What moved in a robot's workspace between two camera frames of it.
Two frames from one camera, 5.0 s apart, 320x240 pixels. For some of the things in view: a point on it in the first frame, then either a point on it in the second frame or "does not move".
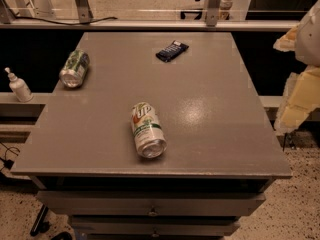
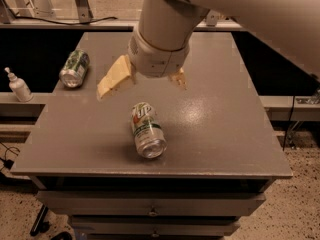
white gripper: (309, 39) → (157, 60)
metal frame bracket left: (84, 11) does not move
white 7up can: (150, 137) does not move
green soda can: (74, 71) does not move
